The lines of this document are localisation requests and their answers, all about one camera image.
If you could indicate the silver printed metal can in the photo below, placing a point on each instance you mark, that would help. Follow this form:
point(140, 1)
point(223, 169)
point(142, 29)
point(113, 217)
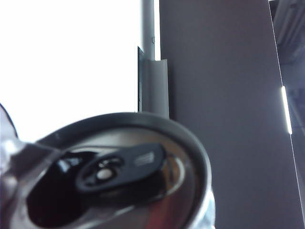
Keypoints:
point(133, 205)

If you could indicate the long ceiling light strip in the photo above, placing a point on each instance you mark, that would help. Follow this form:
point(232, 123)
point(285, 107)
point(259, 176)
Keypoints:
point(286, 109)

